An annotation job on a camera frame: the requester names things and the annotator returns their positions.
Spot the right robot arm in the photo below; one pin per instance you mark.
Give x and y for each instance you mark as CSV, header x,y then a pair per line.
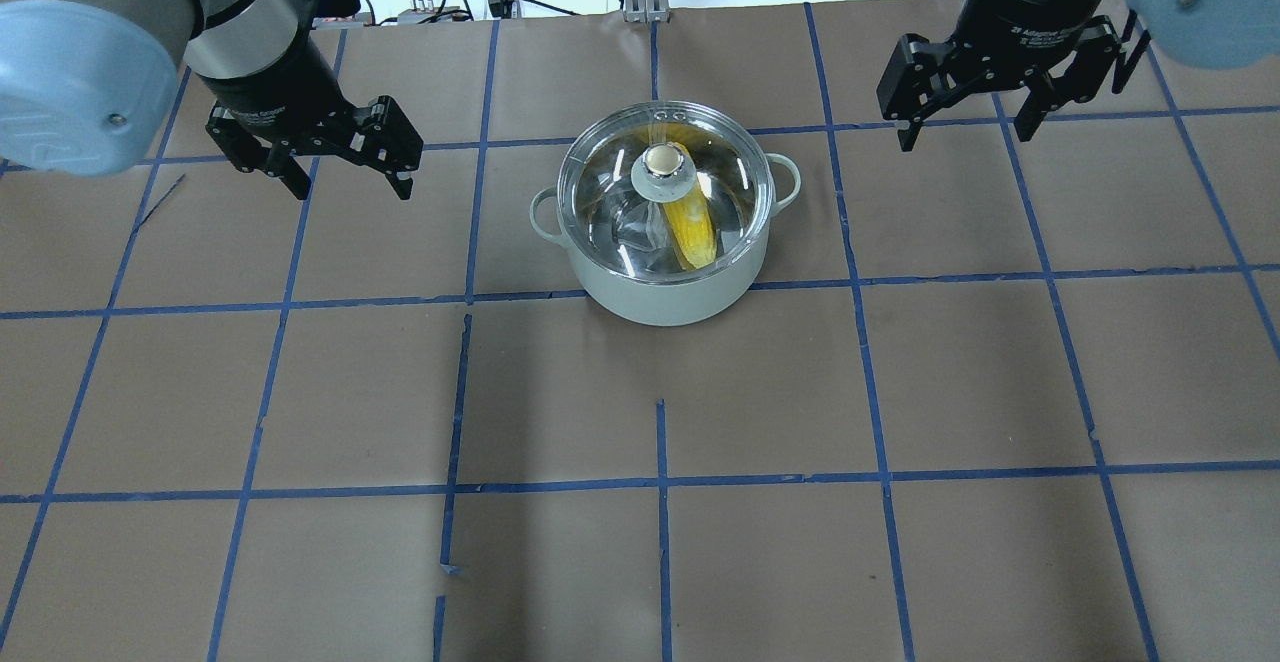
x,y
1208,34

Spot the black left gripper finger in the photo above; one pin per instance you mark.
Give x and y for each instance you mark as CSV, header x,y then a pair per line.
x,y
397,164
280,164

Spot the glass pot lid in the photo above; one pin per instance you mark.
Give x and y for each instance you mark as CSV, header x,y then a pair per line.
x,y
674,139

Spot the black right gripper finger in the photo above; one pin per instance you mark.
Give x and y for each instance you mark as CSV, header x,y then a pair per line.
x,y
913,105
1043,97

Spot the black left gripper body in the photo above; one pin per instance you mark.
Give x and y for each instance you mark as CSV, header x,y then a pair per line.
x,y
272,79

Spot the yellow corn cob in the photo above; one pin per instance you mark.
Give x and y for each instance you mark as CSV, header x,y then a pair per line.
x,y
692,230

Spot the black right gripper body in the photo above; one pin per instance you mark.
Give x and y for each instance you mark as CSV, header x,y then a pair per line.
x,y
1038,10

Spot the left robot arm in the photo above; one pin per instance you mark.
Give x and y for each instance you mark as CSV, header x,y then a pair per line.
x,y
86,85

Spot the pale green cooking pot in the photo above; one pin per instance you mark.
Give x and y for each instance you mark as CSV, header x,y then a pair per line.
x,y
625,253

